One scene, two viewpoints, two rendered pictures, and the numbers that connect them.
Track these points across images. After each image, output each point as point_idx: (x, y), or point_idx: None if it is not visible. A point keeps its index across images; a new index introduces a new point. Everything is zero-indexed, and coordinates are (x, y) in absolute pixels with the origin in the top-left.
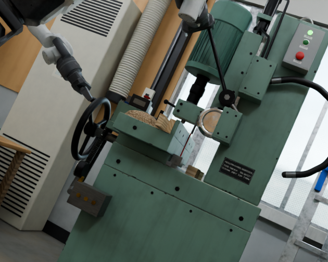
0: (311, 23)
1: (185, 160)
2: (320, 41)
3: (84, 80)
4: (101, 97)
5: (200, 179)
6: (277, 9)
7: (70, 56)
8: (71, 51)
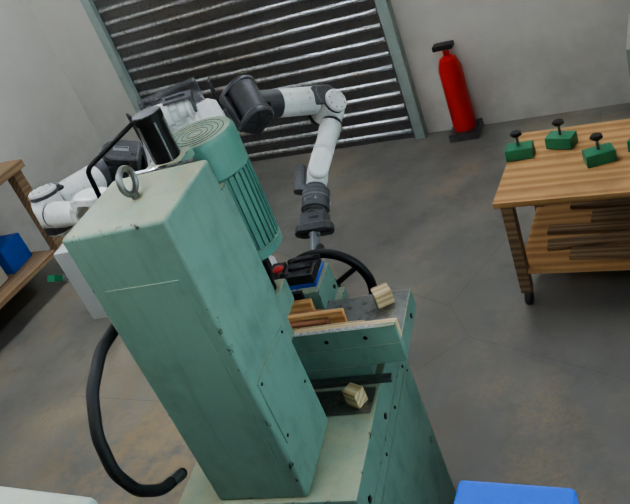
0: (84, 214)
1: (370, 358)
2: (63, 270)
3: (303, 225)
4: (297, 256)
5: (354, 404)
6: (150, 140)
7: (302, 189)
8: (311, 175)
